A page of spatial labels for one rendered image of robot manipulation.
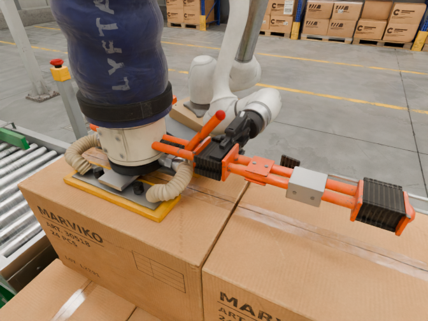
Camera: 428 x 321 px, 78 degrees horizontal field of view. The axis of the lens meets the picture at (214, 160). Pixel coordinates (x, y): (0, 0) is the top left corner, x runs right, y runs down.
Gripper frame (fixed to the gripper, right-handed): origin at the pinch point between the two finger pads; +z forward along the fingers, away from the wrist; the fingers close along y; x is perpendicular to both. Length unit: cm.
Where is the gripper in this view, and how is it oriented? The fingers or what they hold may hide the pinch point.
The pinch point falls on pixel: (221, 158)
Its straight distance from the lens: 63.3
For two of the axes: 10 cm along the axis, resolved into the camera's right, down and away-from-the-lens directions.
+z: -4.5, 5.3, -7.2
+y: 0.0, 8.1, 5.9
